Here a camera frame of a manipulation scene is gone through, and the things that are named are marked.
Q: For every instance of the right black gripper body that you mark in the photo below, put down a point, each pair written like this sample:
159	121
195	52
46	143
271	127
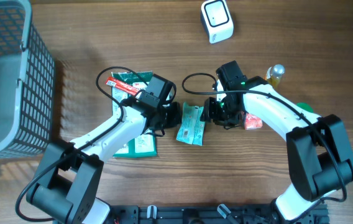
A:
221	111

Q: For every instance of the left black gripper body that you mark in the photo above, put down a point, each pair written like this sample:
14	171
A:
170	116

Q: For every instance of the red tissue pack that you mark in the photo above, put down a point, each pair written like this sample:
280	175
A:
251	121

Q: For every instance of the pale green wipes pack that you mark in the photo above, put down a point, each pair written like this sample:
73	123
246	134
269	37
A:
192	128

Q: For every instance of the green glove package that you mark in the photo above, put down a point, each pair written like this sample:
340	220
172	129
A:
144	145

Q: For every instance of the yellow oil bottle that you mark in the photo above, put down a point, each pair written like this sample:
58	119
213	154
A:
274	75

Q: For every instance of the green lid jar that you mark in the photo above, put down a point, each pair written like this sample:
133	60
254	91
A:
304	107

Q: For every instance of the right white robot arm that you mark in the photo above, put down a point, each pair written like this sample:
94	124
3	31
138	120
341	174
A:
320	157

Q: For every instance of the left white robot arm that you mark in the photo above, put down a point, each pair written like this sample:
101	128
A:
66	182

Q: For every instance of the white barcode scanner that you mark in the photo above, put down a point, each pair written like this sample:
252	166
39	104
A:
216	20

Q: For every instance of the grey plastic mesh basket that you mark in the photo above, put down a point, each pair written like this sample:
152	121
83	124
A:
27	83

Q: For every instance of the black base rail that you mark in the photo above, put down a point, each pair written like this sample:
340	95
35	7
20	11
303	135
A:
253	213

